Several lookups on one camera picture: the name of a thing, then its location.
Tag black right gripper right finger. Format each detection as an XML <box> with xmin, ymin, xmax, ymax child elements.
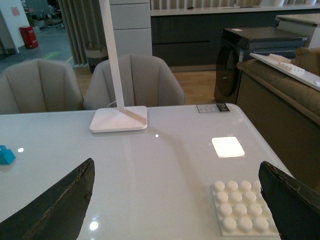
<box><xmin>258</xmin><ymin>161</ymin><xmax>320</xmax><ymax>240</ymax></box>

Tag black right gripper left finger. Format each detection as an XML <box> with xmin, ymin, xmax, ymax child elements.
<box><xmin>0</xmin><ymin>158</ymin><xmax>95</xmax><ymax>240</ymax></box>

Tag white studded base plate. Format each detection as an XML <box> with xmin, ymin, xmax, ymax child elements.
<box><xmin>210</xmin><ymin>180</ymin><xmax>279</xmax><ymax>237</ymax></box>

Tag blue three-stud block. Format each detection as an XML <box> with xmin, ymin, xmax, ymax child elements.
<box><xmin>0</xmin><ymin>145</ymin><xmax>16</xmax><ymax>165</ymax></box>

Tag olive brown sofa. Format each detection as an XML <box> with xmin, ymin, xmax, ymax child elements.
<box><xmin>236</xmin><ymin>59</ymin><xmax>320</xmax><ymax>192</ymax></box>

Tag white desk lamp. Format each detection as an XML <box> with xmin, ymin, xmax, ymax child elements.
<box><xmin>89</xmin><ymin>0</ymin><xmax>148</xmax><ymax>133</ymax></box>

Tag white board on sofa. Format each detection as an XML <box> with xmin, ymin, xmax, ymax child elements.
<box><xmin>250</xmin><ymin>53</ymin><xmax>320</xmax><ymax>92</ymax></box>

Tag beige chair left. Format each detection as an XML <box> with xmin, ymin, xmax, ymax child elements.
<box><xmin>0</xmin><ymin>58</ymin><xmax>84</xmax><ymax>115</ymax></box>

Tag beige chair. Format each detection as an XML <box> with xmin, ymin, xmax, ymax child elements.
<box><xmin>83</xmin><ymin>54</ymin><xmax>185</xmax><ymax>110</ymax></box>
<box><xmin>0</xmin><ymin>58</ymin><xmax>84</xmax><ymax>115</ymax></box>

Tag table label sticker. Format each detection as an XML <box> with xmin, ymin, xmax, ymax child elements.
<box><xmin>196</xmin><ymin>103</ymin><xmax>230</xmax><ymax>113</ymax></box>

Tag white studded plates on board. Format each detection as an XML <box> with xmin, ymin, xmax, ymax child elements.
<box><xmin>268</xmin><ymin>53</ymin><xmax>305</xmax><ymax>74</ymax></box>

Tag beige chair right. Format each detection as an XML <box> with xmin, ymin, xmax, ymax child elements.
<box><xmin>83</xmin><ymin>54</ymin><xmax>185</xmax><ymax>110</ymax></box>

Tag woven basket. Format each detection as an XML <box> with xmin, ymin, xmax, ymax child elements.
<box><xmin>85</xmin><ymin>41</ymin><xmax>109</xmax><ymax>73</ymax></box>

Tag black washing machine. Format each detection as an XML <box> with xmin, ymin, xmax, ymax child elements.
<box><xmin>214</xmin><ymin>26</ymin><xmax>308</xmax><ymax>104</ymax></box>

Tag red bin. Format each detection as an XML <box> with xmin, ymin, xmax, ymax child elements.
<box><xmin>19</xmin><ymin>26</ymin><xmax>39</xmax><ymax>49</ymax></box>

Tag dark kitchen counter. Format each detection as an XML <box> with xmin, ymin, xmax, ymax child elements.
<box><xmin>151</xmin><ymin>3</ymin><xmax>320</xmax><ymax>67</ymax></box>

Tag white drawer cabinet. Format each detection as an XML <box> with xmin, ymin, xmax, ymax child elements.
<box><xmin>99</xmin><ymin>0</ymin><xmax>152</xmax><ymax>57</ymax></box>

